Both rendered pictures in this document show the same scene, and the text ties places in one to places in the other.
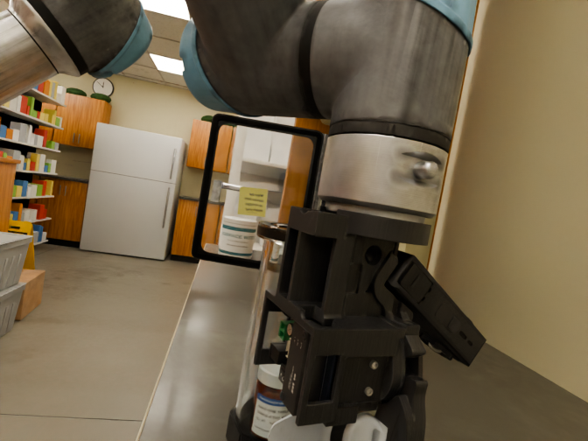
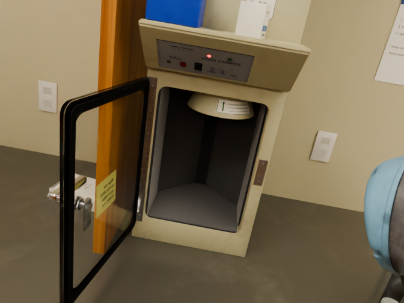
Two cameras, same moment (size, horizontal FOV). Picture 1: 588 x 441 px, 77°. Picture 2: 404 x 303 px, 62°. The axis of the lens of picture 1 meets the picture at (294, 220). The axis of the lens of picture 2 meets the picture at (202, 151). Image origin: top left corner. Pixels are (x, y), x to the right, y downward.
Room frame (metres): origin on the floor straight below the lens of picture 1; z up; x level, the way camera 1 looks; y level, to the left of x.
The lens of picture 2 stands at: (0.70, 0.66, 1.54)
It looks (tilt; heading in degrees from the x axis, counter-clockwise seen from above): 22 degrees down; 283
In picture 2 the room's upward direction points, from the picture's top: 10 degrees clockwise
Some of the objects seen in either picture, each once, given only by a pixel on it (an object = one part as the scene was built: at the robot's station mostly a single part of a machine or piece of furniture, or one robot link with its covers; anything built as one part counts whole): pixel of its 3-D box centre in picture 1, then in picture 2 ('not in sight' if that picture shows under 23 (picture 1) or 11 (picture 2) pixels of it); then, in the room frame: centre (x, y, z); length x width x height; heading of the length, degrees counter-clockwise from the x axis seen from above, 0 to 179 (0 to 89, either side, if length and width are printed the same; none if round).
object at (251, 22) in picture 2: not in sight; (253, 20); (0.80, -0.04, 1.54); 0.05 x 0.05 x 0.06; 87
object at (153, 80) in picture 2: (315, 205); (143, 156); (1.01, -0.05, 1.19); 0.03 x 0.02 x 0.39; 11
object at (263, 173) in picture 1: (256, 195); (109, 183); (1.01, 0.11, 1.19); 0.30 x 0.01 x 0.40; 91
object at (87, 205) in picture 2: (216, 191); (85, 214); (0.99, 0.22, 1.18); 0.02 x 0.02 x 0.06; 1
